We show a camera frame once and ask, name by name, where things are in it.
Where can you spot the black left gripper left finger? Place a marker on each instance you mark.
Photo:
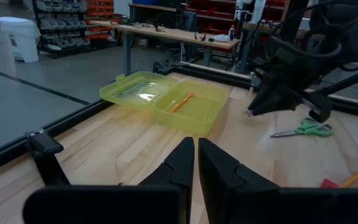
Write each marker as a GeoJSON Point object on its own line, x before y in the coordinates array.
{"type": "Point", "coordinates": [172, 174]}

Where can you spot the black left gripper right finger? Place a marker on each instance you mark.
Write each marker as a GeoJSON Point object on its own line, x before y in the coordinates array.
{"type": "Point", "coordinates": [222, 186]}

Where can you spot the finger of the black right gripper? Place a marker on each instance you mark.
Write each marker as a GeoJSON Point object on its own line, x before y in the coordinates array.
{"type": "Point", "coordinates": [266, 95]}
{"type": "Point", "coordinates": [283, 101]}

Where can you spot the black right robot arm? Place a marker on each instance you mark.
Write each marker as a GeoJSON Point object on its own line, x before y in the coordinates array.
{"type": "Point", "coordinates": [353, 31]}

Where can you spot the yellow translucent plastic pencil case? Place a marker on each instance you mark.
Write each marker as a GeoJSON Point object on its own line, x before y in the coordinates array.
{"type": "Point", "coordinates": [197, 115]}

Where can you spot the white spray bottle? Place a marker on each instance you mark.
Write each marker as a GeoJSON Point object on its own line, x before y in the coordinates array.
{"type": "Point", "coordinates": [231, 32]}

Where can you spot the red rectangular eraser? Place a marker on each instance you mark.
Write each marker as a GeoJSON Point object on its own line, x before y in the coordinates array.
{"type": "Point", "coordinates": [328, 184]}

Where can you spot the red storage shelving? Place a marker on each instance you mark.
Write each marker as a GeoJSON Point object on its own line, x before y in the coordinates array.
{"type": "Point", "coordinates": [210, 12]}

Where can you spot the black office chair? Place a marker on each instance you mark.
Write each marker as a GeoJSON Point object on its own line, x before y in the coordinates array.
{"type": "Point", "coordinates": [191, 21]}

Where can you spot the wooden workbench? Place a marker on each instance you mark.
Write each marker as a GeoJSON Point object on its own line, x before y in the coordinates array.
{"type": "Point", "coordinates": [172, 33]}

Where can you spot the black rack with storage bins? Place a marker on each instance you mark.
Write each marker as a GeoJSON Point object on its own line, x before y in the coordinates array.
{"type": "Point", "coordinates": [61, 40]}

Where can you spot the white trash bin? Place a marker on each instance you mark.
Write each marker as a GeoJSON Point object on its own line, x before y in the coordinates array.
{"type": "Point", "coordinates": [20, 40]}

